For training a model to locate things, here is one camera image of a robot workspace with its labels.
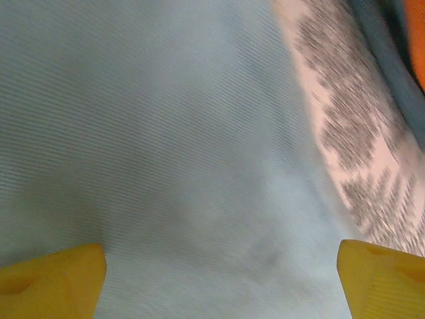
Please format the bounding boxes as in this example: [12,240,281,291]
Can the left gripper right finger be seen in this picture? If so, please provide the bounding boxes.
[337,239,425,319]

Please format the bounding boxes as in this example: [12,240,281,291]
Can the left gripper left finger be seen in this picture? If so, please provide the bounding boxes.
[0,243,108,319]

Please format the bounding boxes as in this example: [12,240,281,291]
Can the light blue trousers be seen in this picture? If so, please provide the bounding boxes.
[0,0,369,319]

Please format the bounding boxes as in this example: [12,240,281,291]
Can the orange folded trousers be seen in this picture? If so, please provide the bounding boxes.
[403,0,425,94]

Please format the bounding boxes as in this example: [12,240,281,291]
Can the floral tablecloth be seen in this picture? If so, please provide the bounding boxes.
[268,0,425,259]

